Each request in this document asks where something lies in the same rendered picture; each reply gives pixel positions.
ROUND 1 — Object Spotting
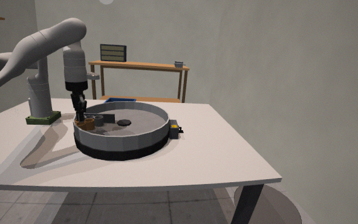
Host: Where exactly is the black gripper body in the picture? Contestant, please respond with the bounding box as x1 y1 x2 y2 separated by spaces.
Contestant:
65 81 88 105

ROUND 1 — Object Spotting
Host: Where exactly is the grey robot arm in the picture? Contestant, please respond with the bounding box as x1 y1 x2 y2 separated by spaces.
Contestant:
0 18 100 118

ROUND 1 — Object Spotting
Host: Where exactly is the blue shallow tray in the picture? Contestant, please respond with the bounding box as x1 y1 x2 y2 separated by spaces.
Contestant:
105 97 136 102

